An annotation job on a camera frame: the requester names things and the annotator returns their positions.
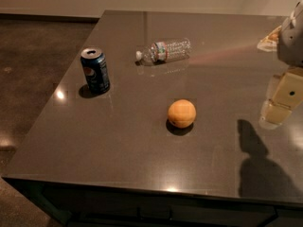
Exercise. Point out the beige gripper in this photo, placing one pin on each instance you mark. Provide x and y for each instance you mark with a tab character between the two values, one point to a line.
292	43

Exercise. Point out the clear plastic water bottle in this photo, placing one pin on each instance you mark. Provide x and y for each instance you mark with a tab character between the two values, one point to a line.
165	51

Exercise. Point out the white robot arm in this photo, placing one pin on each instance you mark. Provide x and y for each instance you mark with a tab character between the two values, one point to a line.
290	42

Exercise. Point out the snack bag at table edge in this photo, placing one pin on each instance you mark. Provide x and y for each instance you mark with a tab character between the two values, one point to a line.
269	43

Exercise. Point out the orange fruit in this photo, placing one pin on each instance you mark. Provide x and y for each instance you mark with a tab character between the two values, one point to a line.
181	113

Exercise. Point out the blue Pepsi soda can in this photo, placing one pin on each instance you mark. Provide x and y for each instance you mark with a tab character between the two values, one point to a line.
95	70

